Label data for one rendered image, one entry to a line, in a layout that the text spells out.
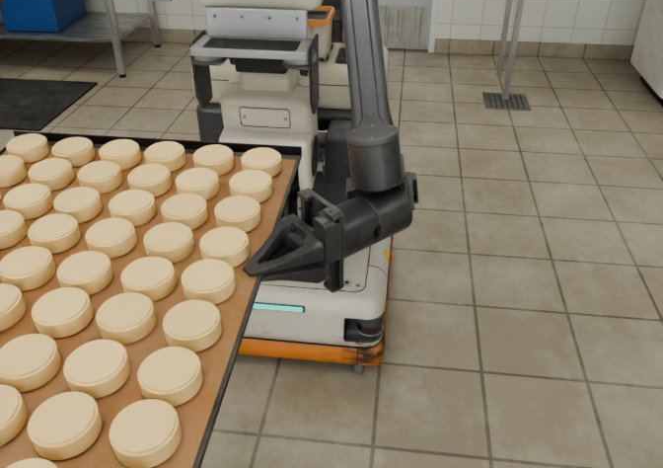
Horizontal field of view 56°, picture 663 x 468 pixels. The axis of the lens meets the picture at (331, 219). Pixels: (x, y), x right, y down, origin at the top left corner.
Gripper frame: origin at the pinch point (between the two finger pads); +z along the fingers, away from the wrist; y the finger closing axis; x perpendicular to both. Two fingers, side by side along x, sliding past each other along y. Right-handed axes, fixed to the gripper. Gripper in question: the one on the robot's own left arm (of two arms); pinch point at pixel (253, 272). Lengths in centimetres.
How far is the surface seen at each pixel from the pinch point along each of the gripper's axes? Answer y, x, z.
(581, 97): 109, 138, -302
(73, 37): 86, 359, -86
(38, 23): 80, 380, -73
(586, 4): 76, 183, -361
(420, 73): 110, 225, -256
